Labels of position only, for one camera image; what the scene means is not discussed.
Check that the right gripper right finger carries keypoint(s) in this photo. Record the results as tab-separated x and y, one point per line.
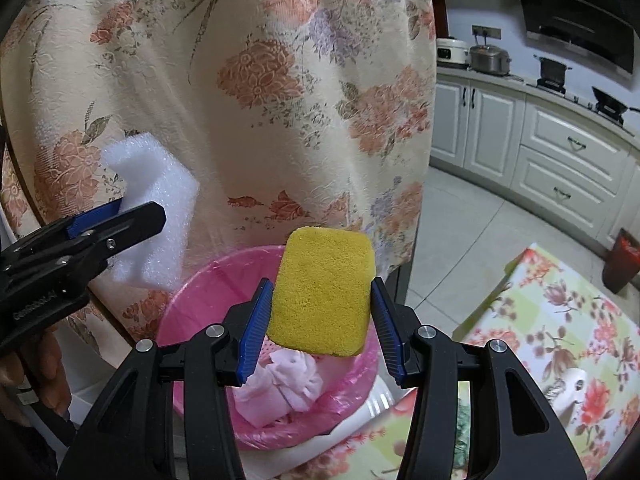
514	433

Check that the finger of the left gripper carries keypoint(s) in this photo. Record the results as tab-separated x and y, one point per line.
88	219
50	251

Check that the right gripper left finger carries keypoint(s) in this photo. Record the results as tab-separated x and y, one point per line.
128	431

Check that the white foam block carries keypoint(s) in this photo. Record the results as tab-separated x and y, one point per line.
160	197

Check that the yellow sponge with hole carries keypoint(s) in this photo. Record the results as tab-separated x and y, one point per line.
321	299

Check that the white paper cup trash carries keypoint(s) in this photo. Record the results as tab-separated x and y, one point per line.
567	393

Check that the pink lined trash bin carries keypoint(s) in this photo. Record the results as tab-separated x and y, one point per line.
206	298

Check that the person's left hand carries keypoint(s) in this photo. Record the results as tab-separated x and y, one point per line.
40	361

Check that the floral tablecloth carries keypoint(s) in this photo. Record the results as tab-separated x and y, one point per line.
553	319

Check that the dark red floor bin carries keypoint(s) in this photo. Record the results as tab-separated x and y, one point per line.
622	263

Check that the floral curtain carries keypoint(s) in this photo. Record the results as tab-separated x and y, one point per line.
289	113

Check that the white lower cabinets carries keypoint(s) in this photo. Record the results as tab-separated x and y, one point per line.
557	158

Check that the black frying pan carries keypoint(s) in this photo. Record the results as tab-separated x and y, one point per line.
611	107

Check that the black stock pot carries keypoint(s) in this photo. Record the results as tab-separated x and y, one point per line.
552	75

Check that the steel pressure cooker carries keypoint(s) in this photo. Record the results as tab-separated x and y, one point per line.
490	59

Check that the white rice cooker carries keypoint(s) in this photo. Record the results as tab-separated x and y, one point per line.
452	52

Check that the black range hood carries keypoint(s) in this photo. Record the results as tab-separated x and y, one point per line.
597	26

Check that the wall power socket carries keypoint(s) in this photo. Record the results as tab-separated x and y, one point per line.
486	32

